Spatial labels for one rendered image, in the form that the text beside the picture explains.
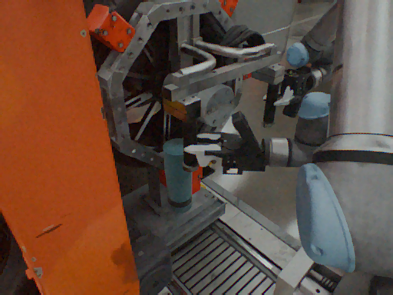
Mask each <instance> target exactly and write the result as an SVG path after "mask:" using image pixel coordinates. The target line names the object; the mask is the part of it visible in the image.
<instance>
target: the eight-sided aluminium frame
mask: <svg viewBox="0 0 393 295"><path fill-rule="evenodd" d="M220 6H221V2H219V0H157V1H148V2H141V3H140V4H139V5H138V7H137V9H136V10H135V11H134V14H133V16H132V18H131V19H130V21H129V22H128V24H129V25H131V26H132V28H134V29H135V31H136V33H135V36H134V37H133V38H132V40H131V41H130V43H129V45H128V46H127V48H126V50H125V51H124V53H123V54H121V53H119V52H117V51H115V50H112V51H111V52H110V54H109V55H108V56H107V58H106V60H105V62H104V63H103V64H102V65H101V69H100V70H99V71H98V72H97V78H98V81H99V85H100V88H101V97H102V100H103V106H104V112H105V115H106V122H107V127H108V130H109V138H110V141H111V144H112V146H114V147H115V148H116V149H117V150H118V151H119V152H121V153H124V154H126V155H129V156H131V157H135V158H136V159H138V160H139V161H143V162H145V163H148V164H150V165H152V166H155V167H158V168H159V169H161V170H164V160H163V151H161V152H160V153H158V152H156V151H153V150H152V149H149V148H148V147H146V146H143V145H142V144H140V143H137V142H135V141H132V140H131V139H130V135H129V126H128V122H127V110H126V106H125V102H124V90H123V85H122V82H123V80H124V78H125V77H126V74H127V73H128V72H129V70H130V68H131V67H132V65H133V63H134V62H135V60H136V59H137V56H138V55H139V54H140V51H142V49H143V48H144V46H145V45H146V43H147V40H148V39H149V37H150V36H151V35H152V32H153V31H154V29H155V28H156V27H157V25H158V22H160V21H163V20H167V19H174V18H176V16H191V15H192V14H196V13H199V14H203V16H204V18H205V19H207V21H208V22H209V23H210V25H211V26H212V27H213V29H214V30H215V31H216V33H217V34H218V35H219V37H221V39H223V37H224V35H225V34H226V33H227V31H228V30H229V29H230V28H231V27H233V25H234V24H233V21H232V20H231V19H230V17H229V16H228V14H227V13H226V12H225V11H224V10H223V9H222V8H221V7H220ZM129 53H130V54H129ZM242 60H244V58H231V57H229V58H228V59H227V60H225V66H227V65H231V64H233V63H236V62H239V61H242ZM242 83H243V76H242V77H238V78H235V79H233V80H230V81H228V82H225V83H224V85H227V86H229V87H230V88H232V90H233V94H234V105H233V110H232V111H231V113H230V115H231V114H232V113H233V111H234V110H235V108H236V106H238V105H239V101H240V100H241V97H242ZM229 118H230V116H229V117H228V118H227V120H229ZM227 120H225V121H224V123H222V124H221V125H219V126H216V127H211V126H208V125H207V124H204V126H203V127H202V129H201V131H200V133H199V134H206V133H210V132H216V131H222V129H223V128H224V125H225V124H226V123H227Z"/></svg>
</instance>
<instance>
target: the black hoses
mask: <svg viewBox="0 0 393 295"><path fill-rule="evenodd" d="M244 41H246V43H244V44H243V46H242V48H255V47H257V46H259V45H264V44H265V39H264V37H263V36H262V34H260V33H259V32H258V31H253V30H252V29H251V28H249V27H248V26H247V25H233V27H231V28H230V29H229V30H228V31H227V33H226V34H225V35H224V37H223V39H221V42H220V43H219V45H222V46H225V47H229V48H235V47H236V46H237V45H240V44H241V43H242V42H244ZM210 54H211V55H212V56H213V57H214V58H216V59H219V60H221V61H222V60H227V59H228V58H229V57H224V56H221V55H217V54H213V53H210Z"/></svg>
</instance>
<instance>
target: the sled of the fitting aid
mask: <svg viewBox="0 0 393 295"><path fill-rule="evenodd" d="M201 187H203V188H204V189H206V186H204V185H203V184H201ZM206 190H207V191H208V192H210V191H209V190H208V189H206ZM210 193H211V194H212V195H214V194H213V193H212V192H210ZM214 196H215V202H214V203H213V204H211V205H210V206H209V207H207V208H206V209H204V210H202V211H201V212H199V213H198V214H197V215H195V216H194V217H193V218H190V219H189V220H188V221H186V222H185V223H184V224H181V225H180V226H179V227H177V228H176V229H175V230H173V231H171V232H170V233H168V234H167V235H165V236H163V237H162V238H161V239H160V241H162V242H163V244H166V245H167V247H169V250H170V252H172V251H173V250H175V249H176V248H178V247H179V246H180V245H181V244H184V242H186V241H187V240H189V239H190V238H191V237H193V236H194V235H196V234H197V233H199V232H200V231H201V230H203V229H204V228H205V227H207V226H208V225H210V224H211V223H212V222H214V221H215V220H216V219H218V218H219V217H221V216H222V215H224V214H225V209H226V203H225V202H224V201H222V200H221V199H220V198H219V197H217V196H216V195H214Z"/></svg>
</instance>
